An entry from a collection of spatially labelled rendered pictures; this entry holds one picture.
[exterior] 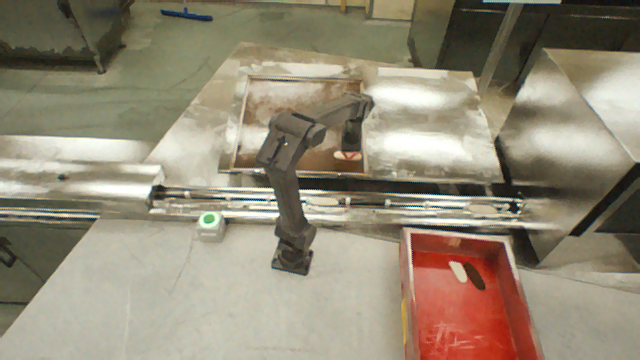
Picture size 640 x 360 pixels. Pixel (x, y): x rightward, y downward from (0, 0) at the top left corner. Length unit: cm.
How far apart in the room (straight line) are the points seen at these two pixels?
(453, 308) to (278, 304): 51
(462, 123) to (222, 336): 118
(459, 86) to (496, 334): 103
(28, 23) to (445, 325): 367
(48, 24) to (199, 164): 255
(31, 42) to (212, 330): 331
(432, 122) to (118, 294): 126
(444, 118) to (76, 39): 307
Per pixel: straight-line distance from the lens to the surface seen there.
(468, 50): 295
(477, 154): 152
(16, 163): 163
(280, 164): 74
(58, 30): 382
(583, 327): 135
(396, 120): 153
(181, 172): 148
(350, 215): 124
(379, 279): 117
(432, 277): 122
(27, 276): 202
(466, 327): 118
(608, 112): 121
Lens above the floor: 184
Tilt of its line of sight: 47 degrees down
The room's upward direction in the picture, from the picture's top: 4 degrees clockwise
